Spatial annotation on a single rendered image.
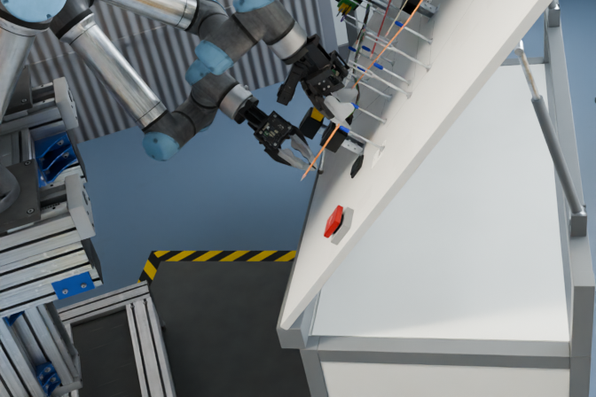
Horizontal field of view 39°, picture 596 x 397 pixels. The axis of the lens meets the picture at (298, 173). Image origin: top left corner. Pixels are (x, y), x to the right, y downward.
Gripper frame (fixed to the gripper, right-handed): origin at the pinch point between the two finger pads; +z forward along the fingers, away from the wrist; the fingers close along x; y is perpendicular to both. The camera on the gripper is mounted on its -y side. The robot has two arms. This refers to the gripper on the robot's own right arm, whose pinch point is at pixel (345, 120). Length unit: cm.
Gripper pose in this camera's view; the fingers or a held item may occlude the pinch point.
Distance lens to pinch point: 181.3
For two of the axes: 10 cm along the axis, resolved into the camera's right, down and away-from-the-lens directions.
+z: 6.2, 6.6, 4.2
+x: 2.0, -6.5, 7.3
